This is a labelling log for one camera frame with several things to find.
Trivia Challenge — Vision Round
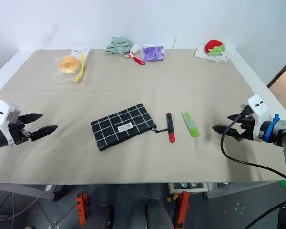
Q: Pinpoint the white tray with cans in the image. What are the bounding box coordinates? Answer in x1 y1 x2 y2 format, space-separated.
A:
168 182 209 195

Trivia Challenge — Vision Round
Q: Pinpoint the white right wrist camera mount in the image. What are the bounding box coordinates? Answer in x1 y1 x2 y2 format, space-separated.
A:
240 94 270 143

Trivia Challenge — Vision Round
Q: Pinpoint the dark rounded shape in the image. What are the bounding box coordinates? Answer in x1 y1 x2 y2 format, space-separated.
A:
144 198 175 229
85 204 112 229

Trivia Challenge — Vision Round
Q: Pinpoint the red-handled small tool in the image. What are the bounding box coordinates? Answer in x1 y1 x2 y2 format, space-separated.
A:
124 52 146 66

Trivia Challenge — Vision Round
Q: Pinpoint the white flat box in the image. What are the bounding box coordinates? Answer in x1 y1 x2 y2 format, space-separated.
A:
70 47 92 70

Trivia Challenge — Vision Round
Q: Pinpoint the orange bagel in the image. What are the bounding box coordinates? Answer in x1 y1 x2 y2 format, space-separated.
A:
59 55 81 75

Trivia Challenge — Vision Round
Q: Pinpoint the green highlighter pen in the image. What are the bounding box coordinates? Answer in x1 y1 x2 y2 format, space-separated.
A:
181 111 200 138

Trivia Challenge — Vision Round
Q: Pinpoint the grey table frame bar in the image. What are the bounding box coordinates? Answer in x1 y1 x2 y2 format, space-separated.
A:
0 182 56 201
205 180 285 199

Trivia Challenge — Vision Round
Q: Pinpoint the green crumpled cloth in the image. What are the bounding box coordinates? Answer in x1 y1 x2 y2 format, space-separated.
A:
104 36 133 58

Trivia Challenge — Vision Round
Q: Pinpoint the dark brown door frame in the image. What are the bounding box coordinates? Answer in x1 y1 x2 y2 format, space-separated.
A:
266 53 286 88

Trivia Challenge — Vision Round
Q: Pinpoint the purple tissue pack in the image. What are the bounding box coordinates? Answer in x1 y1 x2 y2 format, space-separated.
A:
140 44 166 63

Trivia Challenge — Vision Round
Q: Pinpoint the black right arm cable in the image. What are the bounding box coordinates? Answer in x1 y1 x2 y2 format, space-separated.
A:
220 113 286 180

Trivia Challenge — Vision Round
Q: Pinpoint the black red-capped marker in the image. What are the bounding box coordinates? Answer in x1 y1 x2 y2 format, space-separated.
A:
165 112 176 144

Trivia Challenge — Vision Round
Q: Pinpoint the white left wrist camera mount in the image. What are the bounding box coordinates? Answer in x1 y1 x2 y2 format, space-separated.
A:
0 99 21 147

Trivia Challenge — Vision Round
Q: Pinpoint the white printed box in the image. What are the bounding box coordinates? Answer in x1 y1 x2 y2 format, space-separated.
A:
194 45 231 65

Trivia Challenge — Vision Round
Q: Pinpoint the yellow toothbrush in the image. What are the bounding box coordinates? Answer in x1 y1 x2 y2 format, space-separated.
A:
74 52 86 83

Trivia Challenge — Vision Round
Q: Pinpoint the bagged doughnut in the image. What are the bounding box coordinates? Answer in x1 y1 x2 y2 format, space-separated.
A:
52 54 83 85

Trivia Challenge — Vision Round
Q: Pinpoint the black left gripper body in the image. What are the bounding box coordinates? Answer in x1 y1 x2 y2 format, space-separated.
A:
8 116 36 146

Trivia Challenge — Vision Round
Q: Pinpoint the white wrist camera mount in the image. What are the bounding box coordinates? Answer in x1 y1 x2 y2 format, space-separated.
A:
0 99 21 147
240 94 270 143

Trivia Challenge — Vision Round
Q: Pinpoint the red plush tomato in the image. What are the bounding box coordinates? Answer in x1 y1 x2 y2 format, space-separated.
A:
204 39 227 57

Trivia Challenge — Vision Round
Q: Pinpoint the orange clamp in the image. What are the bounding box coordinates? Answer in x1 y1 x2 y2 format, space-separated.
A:
177 190 190 229
75 191 89 228

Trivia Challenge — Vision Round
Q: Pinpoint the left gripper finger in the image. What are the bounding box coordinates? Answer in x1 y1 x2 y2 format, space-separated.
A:
29 125 59 142
18 113 44 124

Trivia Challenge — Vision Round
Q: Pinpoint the black checkered pencil pouch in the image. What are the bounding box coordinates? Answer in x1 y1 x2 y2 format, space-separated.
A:
90 103 158 152

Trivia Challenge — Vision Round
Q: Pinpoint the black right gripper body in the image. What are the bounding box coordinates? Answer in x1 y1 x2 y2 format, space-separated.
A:
235 108 255 142

